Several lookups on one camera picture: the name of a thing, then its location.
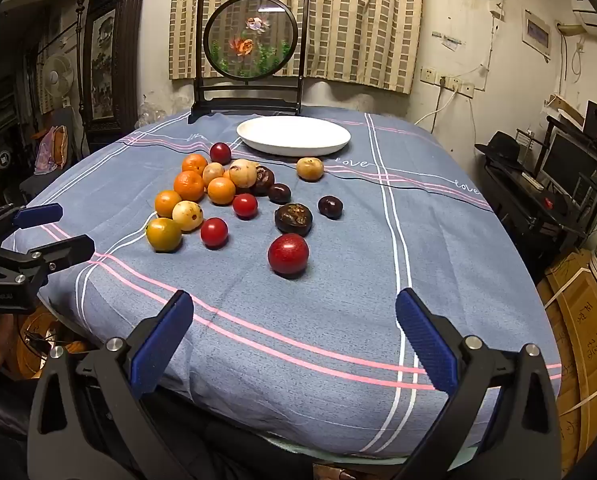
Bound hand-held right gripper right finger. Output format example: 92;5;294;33
395;287;563;480

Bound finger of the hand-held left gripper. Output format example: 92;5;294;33
0;234;96;287
0;202;63;246

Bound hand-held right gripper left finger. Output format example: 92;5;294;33
27;290;195;480

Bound red apple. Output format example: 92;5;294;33
267;233;310;277

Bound dark brown wrinkled fruit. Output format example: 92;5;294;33
274;203;314;237
250;165;276;197

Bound white oval plate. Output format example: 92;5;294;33
236;116;352;157

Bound pink bag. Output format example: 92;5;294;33
33;125;69;173

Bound blue plaid tablecloth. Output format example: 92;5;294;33
1;106;563;458

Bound white standing fan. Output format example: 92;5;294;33
42;52;75;108

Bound clear plastic bags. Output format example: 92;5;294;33
137;97;172;131

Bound cardboard box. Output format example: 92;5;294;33
535;250;597;471

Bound dark wooden framed painting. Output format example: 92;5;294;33
81;0;149;153

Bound black computer desk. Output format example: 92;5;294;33
475;145;597;281

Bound black hat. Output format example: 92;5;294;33
475;131;524;171

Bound computer monitor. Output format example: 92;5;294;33
541;127;597;201

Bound beige checkered curtain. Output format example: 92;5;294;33
168;0;425;95

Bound white air conditioner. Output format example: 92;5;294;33
568;0;597;31

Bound white power cable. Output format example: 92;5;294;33
412;85;456;128

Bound white double wall socket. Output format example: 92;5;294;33
441;76;474;98

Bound goldfish screen in black frame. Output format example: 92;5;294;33
187;0;311;125

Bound small framed wall picture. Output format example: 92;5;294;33
522;9;553;63

